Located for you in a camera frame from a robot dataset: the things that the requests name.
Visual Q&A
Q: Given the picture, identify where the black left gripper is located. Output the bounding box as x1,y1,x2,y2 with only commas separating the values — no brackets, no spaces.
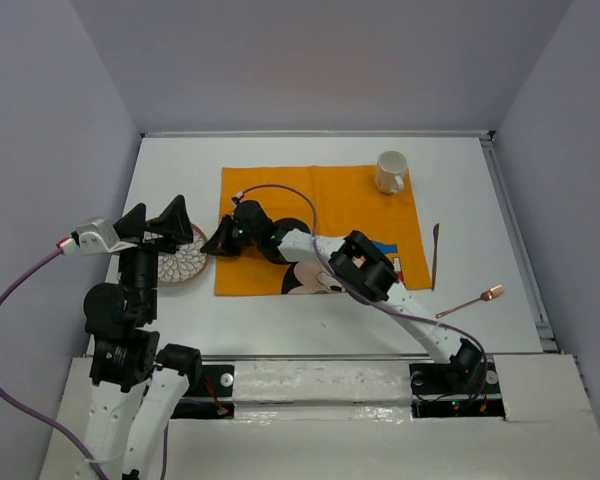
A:
112,192,194,318

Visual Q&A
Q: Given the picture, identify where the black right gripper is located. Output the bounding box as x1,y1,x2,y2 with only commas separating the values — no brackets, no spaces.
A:
199,215,259,257

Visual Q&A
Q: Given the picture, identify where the floral brown rimmed plate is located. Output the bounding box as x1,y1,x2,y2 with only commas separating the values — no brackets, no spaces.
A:
157,223,209,286

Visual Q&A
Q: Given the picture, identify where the orange Mickey placemat cloth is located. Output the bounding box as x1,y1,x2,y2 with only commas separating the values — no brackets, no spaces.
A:
214,165,431,296

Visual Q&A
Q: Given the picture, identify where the white ceramic mug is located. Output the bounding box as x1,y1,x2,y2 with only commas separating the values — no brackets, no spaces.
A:
375,151,408,194

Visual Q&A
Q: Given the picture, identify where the copper fork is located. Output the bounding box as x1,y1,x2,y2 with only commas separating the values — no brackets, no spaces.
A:
435,284,505,319

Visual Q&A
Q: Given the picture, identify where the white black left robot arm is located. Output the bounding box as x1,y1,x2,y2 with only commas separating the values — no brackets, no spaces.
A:
72,195,202,479

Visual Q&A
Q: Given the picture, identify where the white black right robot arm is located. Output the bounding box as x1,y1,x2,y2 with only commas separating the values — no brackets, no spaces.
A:
202,198,488,399

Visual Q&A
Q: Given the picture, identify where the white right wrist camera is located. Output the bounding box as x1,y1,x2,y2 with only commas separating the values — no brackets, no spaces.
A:
231,192,245,207

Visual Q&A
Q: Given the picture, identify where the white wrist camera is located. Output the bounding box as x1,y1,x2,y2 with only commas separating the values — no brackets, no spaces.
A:
231,192,245,207
56,218,123,256

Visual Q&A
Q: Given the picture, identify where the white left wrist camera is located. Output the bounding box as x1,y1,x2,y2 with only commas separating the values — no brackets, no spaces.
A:
56,218,123,256

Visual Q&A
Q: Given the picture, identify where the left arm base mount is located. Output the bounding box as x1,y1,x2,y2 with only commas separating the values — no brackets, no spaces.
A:
171,363,235,420

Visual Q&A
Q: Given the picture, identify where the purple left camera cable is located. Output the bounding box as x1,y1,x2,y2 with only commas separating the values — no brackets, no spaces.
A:
0,247,171,480

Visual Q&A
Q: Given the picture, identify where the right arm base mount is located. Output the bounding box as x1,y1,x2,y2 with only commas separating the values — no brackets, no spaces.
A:
409,361,506,419

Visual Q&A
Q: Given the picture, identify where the aluminium rail right edge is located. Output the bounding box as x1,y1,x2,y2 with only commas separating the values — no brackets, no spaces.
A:
479,130,561,354

